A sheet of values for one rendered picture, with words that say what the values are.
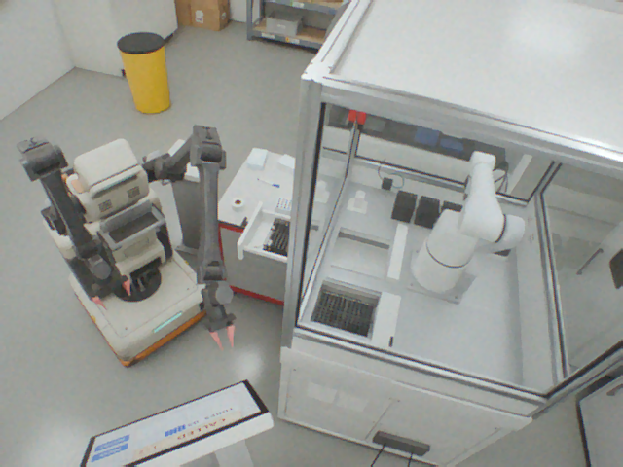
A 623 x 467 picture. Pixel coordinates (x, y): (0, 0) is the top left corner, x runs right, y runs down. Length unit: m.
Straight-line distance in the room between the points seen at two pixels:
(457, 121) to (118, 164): 1.24
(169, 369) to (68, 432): 0.60
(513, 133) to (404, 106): 0.19
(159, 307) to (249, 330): 0.57
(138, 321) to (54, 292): 0.83
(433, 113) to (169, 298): 2.02
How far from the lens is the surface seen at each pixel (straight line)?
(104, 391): 2.66
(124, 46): 4.20
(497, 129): 0.77
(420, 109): 0.75
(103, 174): 1.65
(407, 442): 2.17
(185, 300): 2.48
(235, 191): 2.32
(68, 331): 2.92
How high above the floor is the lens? 2.35
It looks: 49 degrees down
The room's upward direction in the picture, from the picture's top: 8 degrees clockwise
